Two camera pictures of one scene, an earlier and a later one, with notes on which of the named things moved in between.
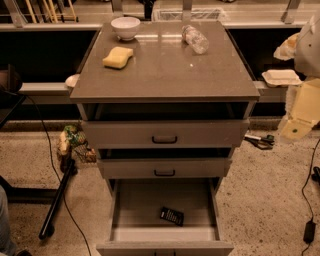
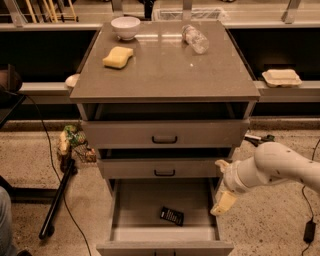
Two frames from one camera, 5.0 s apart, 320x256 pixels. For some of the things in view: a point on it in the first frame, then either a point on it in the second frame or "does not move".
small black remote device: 173,216 does not move
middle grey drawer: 164,168 does not move
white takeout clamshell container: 281,77 does not move
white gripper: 308,55 -> 231,179
